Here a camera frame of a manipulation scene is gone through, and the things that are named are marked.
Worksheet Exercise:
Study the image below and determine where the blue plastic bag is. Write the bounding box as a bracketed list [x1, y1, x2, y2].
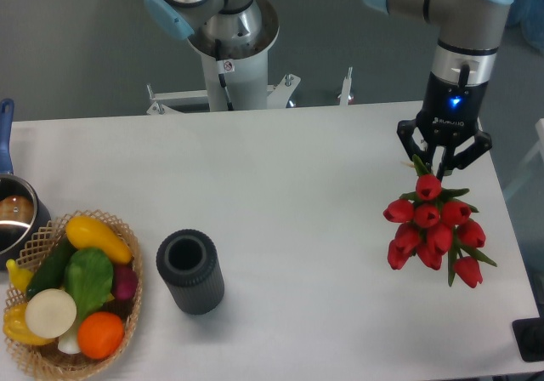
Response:
[506, 0, 543, 54]

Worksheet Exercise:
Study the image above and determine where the woven wicker basket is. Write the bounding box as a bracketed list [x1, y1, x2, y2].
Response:
[1, 210, 143, 380]

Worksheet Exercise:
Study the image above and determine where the orange fruit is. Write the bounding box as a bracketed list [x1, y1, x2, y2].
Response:
[77, 311, 124, 360]

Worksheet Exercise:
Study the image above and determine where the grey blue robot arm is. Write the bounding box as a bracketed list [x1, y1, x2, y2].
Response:
[144, 0, 513, 178]

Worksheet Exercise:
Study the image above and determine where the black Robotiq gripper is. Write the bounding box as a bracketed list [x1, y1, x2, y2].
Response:
[397, 73, 492, 180]

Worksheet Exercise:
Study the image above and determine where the red tulip bouquet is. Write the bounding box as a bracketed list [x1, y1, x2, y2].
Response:
[382, 155, 497, 288]

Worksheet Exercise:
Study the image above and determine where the purple red onion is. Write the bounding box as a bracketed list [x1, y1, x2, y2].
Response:
[111, 264, 139, 301]

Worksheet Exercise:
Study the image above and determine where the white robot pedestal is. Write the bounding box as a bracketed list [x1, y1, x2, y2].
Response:
[144, 0, 301, 115]

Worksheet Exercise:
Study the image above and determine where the green lettuce leaf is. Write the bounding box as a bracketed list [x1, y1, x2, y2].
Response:
[64, 247, 113, 323]

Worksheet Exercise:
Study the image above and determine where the dark green cucumber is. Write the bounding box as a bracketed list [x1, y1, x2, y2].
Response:
[25, 237, 77, 300]

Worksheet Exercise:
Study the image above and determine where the yellow squash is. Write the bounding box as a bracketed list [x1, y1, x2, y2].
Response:
[65, 215, 133, 264]

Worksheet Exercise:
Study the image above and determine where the dark blue saucepan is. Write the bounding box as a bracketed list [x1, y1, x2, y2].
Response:
[1, 99, 50, 271]

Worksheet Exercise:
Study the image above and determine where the white round radish slice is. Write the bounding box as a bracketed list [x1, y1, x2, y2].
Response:
[25, 288, 77, 338]

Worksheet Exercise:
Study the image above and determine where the dark grey ribbed vase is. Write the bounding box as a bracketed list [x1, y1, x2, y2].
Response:
[156, 229, 225, 315]

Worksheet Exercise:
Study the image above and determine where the black device at edge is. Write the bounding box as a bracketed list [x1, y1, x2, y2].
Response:
[512, 317, 543, 362]

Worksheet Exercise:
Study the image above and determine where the yellow bell pepper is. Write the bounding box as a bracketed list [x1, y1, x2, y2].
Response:
[3, 303, 54, 346]

